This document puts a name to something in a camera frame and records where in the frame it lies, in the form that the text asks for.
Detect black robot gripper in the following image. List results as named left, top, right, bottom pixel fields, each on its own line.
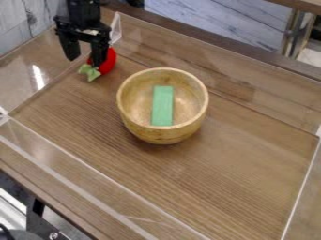
left=54, top=0, right=112, bottom=68

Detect red plush fruit green leaves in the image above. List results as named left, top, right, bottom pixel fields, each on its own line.
left=78, top=48, right=117, bottom=82

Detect wooden bowl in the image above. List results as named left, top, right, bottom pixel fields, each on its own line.
left=117, top=67, right=211, bottom=144

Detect green rectangular block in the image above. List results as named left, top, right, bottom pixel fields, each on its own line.
left=150, top=85, right=174, bottom=127

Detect clear acrylic corner bracket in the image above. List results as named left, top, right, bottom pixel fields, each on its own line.
left=110, top=13, right=122, bottom=45

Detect metal table leg frame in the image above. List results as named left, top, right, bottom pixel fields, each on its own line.
left=281, top=9, right=318, bottom=59

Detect black table leg bracket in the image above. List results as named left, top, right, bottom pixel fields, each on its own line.
left=27, top=198, right=70, bottom=240

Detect black cable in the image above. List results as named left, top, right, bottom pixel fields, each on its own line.
left=0, top=223, right=14, bottom=240

